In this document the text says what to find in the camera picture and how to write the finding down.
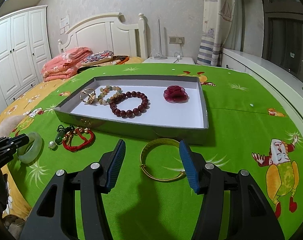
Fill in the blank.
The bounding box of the white wardrobe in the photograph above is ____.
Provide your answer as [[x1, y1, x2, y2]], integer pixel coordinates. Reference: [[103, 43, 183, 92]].
[[0, 5, 52, 114]]

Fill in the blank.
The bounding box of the patterned pillow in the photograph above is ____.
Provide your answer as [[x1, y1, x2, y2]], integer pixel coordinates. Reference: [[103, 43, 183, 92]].
[[81, 50, 114, 67]]

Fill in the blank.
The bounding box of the red string bracelet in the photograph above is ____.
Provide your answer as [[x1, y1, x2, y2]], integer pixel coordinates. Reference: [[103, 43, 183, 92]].
[[62, 127, 96, 152]]

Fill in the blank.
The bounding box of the white pearl earring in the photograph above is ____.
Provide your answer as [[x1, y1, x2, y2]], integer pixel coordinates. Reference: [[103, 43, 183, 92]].
[[48, 141, 57, 150]]

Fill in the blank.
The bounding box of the pink folded quilt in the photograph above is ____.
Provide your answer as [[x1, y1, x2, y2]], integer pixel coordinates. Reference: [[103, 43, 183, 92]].
[[41, 47, 92, 82]]

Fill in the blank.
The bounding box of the dark red bead bracelet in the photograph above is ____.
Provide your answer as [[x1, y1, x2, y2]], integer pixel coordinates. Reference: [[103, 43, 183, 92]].
[[108, 90, 150, 118]]

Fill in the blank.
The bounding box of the white bed headboard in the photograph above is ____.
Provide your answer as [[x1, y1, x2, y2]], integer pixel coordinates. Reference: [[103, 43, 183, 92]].
[[58, 12, 149, 60]]

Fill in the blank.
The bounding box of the beige plush cushion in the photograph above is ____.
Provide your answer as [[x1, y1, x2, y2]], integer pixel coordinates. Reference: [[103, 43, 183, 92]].
[[0, 115, 25, 138]]

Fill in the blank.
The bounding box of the multicolour jade bead bracelet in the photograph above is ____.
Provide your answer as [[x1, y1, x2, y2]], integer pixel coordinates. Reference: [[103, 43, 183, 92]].
[[97, 84, 123, 106]]

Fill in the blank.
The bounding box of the yellow floral bedsheet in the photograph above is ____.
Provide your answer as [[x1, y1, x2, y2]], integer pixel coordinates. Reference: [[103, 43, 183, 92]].
[[0, 60, 148, 223]]

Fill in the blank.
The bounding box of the red rose brooch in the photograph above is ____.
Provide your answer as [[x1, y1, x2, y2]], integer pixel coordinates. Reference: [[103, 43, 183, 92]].
[[164, 85, 188, 103]]

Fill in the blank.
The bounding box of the gold ring ornament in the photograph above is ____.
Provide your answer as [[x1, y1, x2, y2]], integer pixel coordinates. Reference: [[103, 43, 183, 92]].
[[79, 88, 96, 105]]

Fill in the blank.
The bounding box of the patterned window curtain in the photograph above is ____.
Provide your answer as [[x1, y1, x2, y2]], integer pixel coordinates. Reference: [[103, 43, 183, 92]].
[[197, 0, 236, 67]]

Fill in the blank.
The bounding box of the wall power socket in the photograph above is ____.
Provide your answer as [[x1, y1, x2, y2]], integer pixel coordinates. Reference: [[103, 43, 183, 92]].
[[169, 36, 185, 45]]

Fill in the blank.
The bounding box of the white nightstand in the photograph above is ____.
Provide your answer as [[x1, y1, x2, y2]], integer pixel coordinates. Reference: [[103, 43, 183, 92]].
[[143, 57, 195, 65]]

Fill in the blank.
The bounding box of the green jade pendant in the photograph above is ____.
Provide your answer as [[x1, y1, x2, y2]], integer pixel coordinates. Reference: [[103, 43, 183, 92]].
[[54, 125, 75, 145]]

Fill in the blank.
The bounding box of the dark striped folded blanket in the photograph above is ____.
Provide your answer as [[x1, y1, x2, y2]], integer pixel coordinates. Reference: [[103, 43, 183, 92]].
[[77, 55, 129, 74]]

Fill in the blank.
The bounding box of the pale green jade bangle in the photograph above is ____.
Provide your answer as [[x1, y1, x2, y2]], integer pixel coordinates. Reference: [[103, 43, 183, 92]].
[[17, 132, 43, 164]]

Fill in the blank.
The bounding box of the grey shallow tray box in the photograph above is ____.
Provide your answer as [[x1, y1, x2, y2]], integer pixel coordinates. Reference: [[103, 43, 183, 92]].
[[54, 75, 209, 145]]

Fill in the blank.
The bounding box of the white desk lamp stand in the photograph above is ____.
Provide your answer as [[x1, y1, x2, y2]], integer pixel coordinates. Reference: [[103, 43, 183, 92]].
[[150, 18, 168, 61]]

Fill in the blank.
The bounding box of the gold bangle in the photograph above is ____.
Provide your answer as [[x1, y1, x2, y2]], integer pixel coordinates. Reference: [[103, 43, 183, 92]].
[[139, 138, 186, 183]]

